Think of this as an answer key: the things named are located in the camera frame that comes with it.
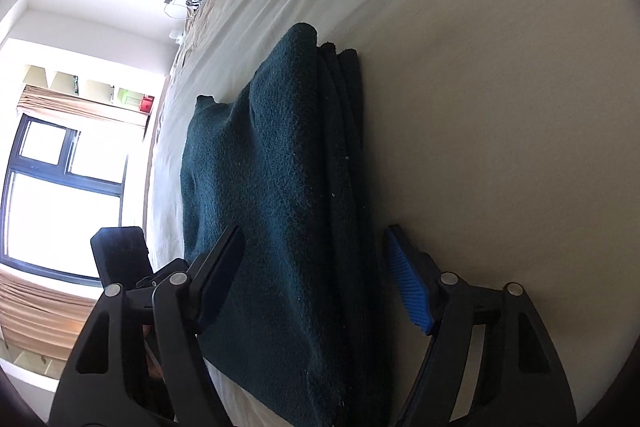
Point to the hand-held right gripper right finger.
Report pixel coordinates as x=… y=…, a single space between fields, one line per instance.
x=410 y=287

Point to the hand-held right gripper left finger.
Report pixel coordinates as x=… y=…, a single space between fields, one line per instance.
x=220 y=279

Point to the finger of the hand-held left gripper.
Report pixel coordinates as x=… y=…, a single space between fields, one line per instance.
x=120 y=252

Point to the dark green sweater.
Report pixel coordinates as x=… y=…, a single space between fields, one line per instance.
x=280 y=207

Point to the black framed window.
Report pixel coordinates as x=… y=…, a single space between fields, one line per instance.
x=50 y=217

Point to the beige curtain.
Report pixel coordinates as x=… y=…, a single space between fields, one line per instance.
x=85 y=104
x=45 y=307

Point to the white shelf unit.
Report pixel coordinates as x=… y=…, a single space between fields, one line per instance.
x=65 y=79
x=30 y=362

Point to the red box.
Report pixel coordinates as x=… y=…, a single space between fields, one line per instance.
x=147 y=103

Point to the green box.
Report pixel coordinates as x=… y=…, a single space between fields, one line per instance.
x=130 y=98

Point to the bed with beige sheet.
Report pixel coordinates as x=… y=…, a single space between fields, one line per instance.
x=475 y=107

